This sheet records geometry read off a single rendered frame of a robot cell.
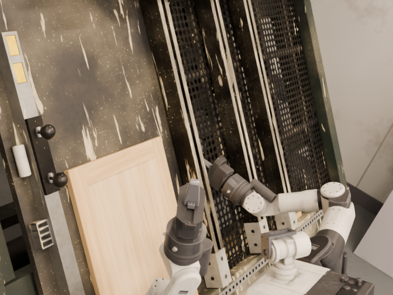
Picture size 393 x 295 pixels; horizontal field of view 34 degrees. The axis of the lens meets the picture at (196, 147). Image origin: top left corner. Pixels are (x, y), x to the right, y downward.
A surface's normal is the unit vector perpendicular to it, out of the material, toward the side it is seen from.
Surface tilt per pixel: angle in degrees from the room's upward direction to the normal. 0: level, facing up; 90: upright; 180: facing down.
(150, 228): 51
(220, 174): 90
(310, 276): 23
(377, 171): 90
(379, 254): 73
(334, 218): 32
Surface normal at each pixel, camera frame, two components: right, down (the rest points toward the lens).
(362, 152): -0.48, 0.26
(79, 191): 0.82, -0.11
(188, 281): 0.33, 0.62
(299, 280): 0.02, -0.96
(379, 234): -0.36, 0.01
